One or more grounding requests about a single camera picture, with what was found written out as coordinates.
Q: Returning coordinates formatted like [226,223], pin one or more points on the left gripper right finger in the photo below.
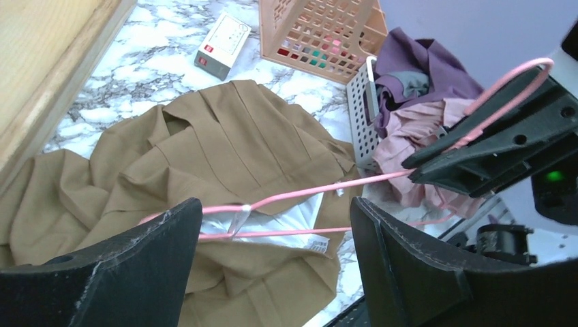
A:
[413,279]

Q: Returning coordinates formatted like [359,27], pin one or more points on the pink skirt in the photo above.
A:
[413,128]

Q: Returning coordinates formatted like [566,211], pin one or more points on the peach plastic file organizer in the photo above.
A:
[327,38]

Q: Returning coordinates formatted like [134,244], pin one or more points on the wooden clothes rack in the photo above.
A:
[49,49]

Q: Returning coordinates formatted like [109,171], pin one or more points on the small white red box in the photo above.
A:
[220,49]

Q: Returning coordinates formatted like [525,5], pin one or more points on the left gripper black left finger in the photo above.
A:
[136,278]

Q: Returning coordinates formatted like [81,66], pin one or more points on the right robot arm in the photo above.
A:
[554,190]

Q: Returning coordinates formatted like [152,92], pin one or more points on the white perforated basket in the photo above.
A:
[363,107]

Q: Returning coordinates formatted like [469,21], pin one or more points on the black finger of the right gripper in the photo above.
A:
[527,140]

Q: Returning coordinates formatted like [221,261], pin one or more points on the brown skirt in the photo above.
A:
[234,143]

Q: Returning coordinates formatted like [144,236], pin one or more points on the purple garment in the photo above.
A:
[411,71]

